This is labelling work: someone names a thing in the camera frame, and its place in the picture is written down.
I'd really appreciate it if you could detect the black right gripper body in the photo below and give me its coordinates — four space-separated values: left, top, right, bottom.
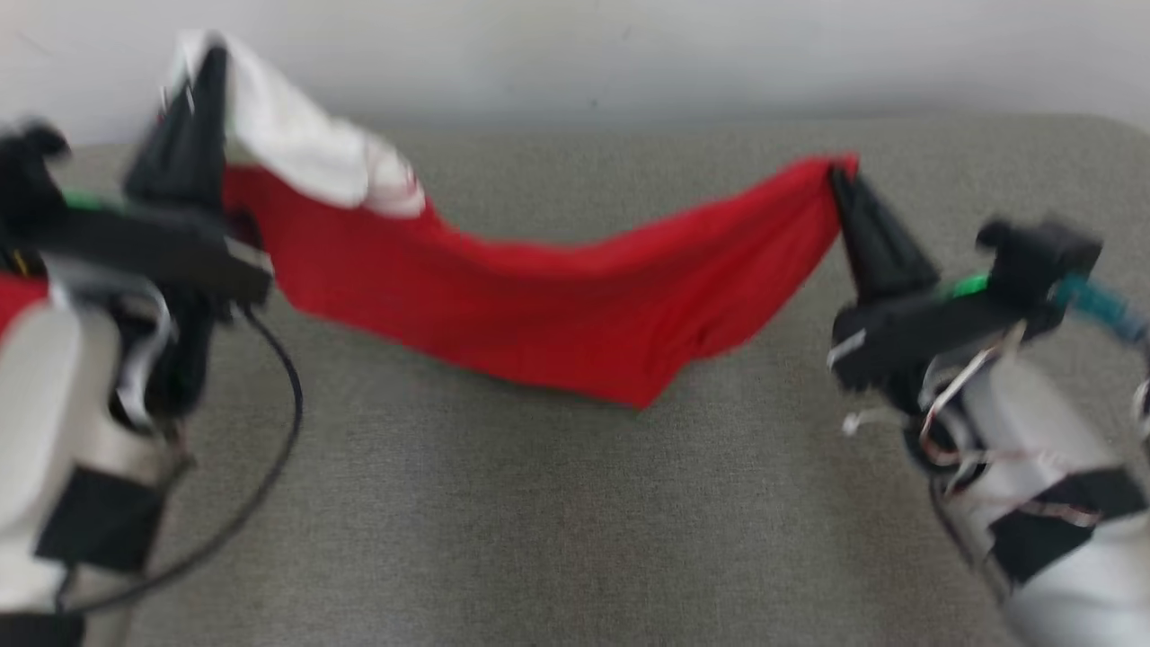
827 283 1034 416

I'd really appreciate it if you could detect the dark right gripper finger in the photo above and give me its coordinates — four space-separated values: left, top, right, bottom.
827 166 899 305
843 173 941 296

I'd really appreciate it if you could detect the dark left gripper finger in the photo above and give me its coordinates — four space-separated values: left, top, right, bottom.
184 43 232 217
124 67 194 212

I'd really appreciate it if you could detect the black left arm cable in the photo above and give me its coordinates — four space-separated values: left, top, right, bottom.
54 306 305 621

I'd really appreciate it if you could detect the red and white garment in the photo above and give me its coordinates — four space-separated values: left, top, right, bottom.
0 31 861 411

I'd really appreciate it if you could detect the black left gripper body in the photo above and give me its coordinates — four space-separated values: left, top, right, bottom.
27 199 275 419

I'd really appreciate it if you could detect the teal cable connector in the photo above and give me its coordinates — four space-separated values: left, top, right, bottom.
1051 274 1150 344

